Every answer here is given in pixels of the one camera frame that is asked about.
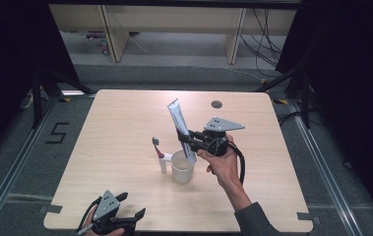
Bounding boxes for person's left hand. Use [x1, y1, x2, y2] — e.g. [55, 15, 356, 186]
[84, 209, 126, 236]

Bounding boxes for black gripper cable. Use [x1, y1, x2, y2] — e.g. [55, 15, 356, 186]
[76, 197, 102, 236]
[226, 142, 246, 185]

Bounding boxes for black metal stand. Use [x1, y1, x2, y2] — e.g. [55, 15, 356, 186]
[31, 65, 95, 130]
[255, 65, 314, 130]

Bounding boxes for white toothpaste tube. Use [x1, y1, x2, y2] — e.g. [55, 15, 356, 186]
[166, 97, 198, 164]

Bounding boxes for hanging black cables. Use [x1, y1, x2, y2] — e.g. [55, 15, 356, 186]
[239, 8, 284, 79]

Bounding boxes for person's right hand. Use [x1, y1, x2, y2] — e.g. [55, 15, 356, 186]
[196, 134, 241, 190]

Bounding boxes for black floor cable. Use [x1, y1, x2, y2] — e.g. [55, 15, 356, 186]
[277, 110, 304, 128]

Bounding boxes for aluminium floor rail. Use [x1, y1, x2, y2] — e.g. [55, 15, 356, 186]
[0, 96, 60, 232]
[287, 99, 356, 236]

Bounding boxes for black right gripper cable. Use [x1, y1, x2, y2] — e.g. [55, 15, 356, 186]
[226, 142, 246, 185]

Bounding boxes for pink toothbrush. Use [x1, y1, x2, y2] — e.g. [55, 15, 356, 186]
[152, 137, 165, 160]

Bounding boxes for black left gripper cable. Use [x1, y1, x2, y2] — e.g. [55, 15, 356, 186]
[76, 197, 102, 236]

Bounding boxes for black tape floor marker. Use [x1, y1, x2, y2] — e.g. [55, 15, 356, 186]
[45, 122, 70, 145]

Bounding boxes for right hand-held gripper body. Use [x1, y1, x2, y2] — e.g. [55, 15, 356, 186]
[200, 117, 245, 157]

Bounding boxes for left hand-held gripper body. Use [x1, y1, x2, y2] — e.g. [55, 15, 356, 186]
[92, 190, 136, 236]

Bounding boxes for grey tape piece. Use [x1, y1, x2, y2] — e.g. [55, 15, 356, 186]
[296, 211, 314, 221]
[39, 204, 64, 215]

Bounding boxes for white cup with handle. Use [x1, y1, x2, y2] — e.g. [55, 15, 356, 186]
[158, 149, 197, 185]

